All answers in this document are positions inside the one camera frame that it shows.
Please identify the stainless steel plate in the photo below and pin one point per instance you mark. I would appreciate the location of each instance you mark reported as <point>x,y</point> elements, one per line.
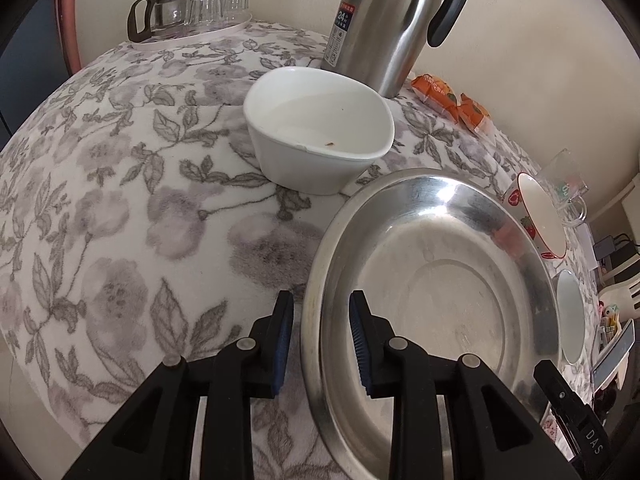
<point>440,260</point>

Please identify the small white plate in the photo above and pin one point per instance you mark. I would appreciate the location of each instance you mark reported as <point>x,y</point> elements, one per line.
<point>570,315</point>

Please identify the black power adapter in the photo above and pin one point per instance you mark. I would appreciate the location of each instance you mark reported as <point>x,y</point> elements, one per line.
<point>607,247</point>

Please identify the white ceramic bowl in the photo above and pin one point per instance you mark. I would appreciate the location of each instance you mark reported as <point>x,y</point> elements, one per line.
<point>310,120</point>

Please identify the clear drinking glass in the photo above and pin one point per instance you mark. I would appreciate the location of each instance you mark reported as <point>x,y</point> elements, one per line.
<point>202,10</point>
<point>235,5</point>

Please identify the red-rimmed strawberry print bowl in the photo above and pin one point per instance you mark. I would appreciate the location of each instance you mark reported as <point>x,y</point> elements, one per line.
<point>542,215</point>

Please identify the orange snack packet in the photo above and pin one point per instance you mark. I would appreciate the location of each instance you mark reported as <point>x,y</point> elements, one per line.
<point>475,112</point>
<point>434,92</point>

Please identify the grey rectangular box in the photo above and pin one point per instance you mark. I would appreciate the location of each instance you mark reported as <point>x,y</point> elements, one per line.
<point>612,355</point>

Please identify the white plastic chair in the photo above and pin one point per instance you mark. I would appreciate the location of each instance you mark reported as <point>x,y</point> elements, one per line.
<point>620,297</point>

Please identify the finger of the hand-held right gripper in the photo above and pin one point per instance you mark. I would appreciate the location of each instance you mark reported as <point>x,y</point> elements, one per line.
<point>565,400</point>

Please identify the white round tray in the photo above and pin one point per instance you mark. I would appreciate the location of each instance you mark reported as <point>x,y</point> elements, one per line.
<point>200,34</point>

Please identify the stainless steel thermos jug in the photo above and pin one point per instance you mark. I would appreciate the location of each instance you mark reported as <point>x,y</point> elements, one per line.
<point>385,20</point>

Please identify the clear glass mug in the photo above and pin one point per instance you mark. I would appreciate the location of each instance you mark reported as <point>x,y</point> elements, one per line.
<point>565,185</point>

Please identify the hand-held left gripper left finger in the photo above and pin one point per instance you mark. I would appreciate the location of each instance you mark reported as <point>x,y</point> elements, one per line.
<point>282,350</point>

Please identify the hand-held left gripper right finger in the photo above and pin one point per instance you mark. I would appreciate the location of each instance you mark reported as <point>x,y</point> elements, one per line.
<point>359,345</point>

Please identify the dark cabinet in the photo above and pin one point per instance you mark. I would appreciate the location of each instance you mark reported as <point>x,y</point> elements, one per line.
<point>30,60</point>

